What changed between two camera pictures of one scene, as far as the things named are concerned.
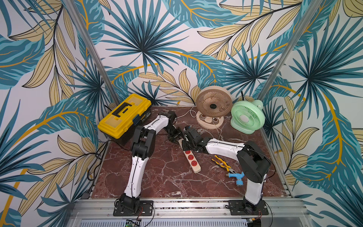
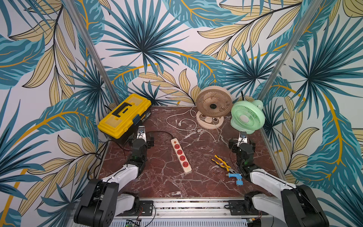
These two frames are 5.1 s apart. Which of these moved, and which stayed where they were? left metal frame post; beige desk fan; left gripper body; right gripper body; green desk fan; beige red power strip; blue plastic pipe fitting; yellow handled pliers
Moved: right gripper body; left gripper body; beige red power strip
Stayed: yellow handled pliers; beige desk fan; blue plastic pipe fitting; left metal frame post; green desk fan
